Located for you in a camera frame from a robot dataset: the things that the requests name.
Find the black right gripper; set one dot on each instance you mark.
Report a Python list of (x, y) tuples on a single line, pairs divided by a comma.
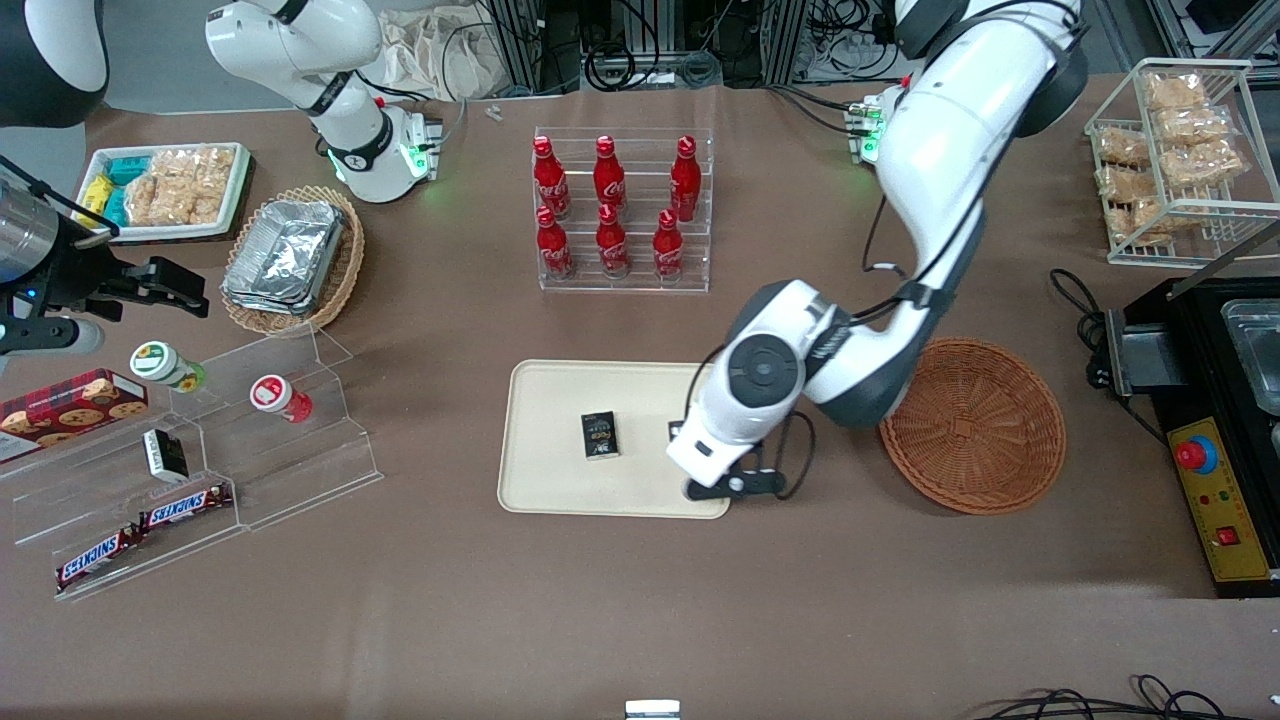
[(82, 276)]

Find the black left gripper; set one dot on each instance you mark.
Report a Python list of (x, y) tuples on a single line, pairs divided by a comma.
[(674, 429)]

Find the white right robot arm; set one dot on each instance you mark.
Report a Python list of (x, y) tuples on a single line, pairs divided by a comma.
[(290, 50)]

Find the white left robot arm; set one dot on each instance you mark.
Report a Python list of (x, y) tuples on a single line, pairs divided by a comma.
[(950, 150)]

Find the white rectangular snack tray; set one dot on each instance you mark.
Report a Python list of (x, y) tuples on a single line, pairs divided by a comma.
[(240, 190)]

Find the silver foil tray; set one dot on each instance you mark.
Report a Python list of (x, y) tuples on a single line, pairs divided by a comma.
[(300, 306), (285, 250)]

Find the black packaged sandwich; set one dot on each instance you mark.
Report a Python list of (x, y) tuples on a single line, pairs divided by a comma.
[(600, 436)]

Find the cream plastic tray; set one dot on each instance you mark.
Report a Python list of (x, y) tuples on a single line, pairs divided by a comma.
[(560, 480)]

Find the oval light wicker basket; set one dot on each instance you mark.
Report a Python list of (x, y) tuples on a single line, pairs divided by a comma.
[(345, 270)]

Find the round brown wicker basket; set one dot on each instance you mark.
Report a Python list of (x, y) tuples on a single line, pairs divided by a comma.
[(975, 430)]

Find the green lid sunflower cup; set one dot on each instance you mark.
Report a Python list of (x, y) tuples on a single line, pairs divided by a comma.
[(160, 363)]

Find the teal snack pack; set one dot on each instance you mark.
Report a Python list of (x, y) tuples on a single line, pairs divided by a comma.
[(117, 205), (128, 168)]

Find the clear rice cracker bag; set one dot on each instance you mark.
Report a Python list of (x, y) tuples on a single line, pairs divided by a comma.
[(1175, 90), (155, 190), (1192, 125), (1123, 147), (210, 180), (1150, 220), (1203, 162), (1127, 183)]

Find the yellow snack pack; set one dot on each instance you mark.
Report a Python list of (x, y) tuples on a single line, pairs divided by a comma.
[(95, 195)]

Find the red tartan cookie box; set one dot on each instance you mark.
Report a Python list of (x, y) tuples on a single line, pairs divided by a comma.
[(70, 410)]

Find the red lid strawberry cup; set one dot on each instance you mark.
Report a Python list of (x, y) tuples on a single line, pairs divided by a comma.
[(275, 395)]

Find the black white-sided snack pack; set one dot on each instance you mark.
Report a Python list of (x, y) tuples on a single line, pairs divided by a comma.
[(165, 455)]

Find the clear acrylic bottle rack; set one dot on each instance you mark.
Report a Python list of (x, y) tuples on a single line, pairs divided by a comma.
[(640, 285)]

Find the brown Snickers bar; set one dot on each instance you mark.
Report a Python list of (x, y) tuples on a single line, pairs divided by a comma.
[(97, 558), (185, 507)]

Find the clear acrylic tiered shelf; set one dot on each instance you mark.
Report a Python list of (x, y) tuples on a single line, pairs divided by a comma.
[(280, 470)]

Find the white silver edge object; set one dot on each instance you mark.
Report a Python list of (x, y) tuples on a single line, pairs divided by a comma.
[(652, 710)]

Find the red cola bottle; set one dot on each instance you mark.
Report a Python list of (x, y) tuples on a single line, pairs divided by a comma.
[(668, 252), (550, 180), (555, 250), (686, 180), (609, 175), (612, 248)]

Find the white cloth bag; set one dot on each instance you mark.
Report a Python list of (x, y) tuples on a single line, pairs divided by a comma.
[(430, 50)]

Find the red emergency stop button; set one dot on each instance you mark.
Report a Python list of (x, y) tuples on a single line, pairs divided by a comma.
[(1197, 455)]

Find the black countertop appliance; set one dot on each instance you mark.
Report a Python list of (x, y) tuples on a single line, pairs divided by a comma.
[(1195, 340)]

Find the yellow control panel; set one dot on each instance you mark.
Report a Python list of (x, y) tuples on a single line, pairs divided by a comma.
[(1235, 510)]

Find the steel appliance pan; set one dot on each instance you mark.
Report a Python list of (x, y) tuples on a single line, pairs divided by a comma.
[(1255, 350)]

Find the grey metal bar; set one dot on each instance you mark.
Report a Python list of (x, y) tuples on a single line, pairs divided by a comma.
[(1225, 258)]

